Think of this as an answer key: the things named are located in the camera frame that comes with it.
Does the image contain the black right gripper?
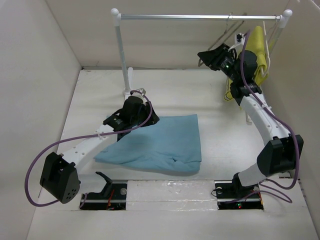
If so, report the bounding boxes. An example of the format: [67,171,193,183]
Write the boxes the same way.
[197,42,240,82]

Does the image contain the silver metal hanger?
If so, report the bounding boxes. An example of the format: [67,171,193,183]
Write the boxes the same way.
[207,20,245,51]

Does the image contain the light blue trousers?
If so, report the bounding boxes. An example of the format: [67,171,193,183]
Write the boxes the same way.
[94,114,202,174]

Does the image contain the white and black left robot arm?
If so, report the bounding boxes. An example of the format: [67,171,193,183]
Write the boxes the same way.
[40,95,160,204]

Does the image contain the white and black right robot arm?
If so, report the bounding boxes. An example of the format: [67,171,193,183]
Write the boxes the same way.
[197,43,304,197]

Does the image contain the yellow-green garment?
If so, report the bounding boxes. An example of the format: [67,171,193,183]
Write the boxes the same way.
[223,25,268,111]

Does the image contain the silver and white clothes rack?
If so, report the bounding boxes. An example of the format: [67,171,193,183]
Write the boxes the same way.
[110,8,294,125]

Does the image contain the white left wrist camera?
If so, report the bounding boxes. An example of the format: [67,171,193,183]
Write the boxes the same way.
[130,87,146,100]

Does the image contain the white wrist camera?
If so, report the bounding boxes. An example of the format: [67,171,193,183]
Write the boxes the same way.
[234,32,248,47]
[130,87,146,100]

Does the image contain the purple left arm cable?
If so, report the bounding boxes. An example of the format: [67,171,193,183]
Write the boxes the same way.
[24,89,153,208]

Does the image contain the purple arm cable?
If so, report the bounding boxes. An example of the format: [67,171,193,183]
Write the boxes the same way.
[24,89,153,208]
[224,29,301,205]

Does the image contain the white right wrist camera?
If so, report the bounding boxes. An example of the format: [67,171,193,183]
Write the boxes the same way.
[234,32,248,47]

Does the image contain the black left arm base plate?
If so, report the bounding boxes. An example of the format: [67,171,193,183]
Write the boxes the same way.
[79,171,128,211]

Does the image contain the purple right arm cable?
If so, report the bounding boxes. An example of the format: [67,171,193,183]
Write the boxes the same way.
[224,29,301,205]

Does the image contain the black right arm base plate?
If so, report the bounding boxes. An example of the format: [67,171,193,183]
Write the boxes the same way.
[211,180,264,210]

